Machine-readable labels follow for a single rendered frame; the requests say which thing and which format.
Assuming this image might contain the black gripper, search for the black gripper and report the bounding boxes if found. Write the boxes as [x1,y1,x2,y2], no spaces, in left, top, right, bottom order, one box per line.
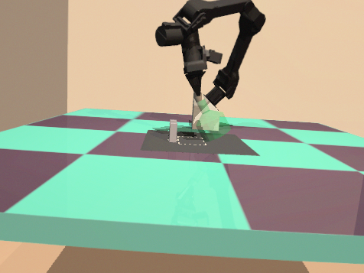
[181,42,207,96]

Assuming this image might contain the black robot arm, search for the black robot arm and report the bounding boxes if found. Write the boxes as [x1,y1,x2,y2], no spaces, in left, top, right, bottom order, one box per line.
[155,0,266,108]

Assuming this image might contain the green glass bottle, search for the green glass bottle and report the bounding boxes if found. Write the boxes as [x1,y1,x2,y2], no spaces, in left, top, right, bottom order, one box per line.
[193,93,231,142]

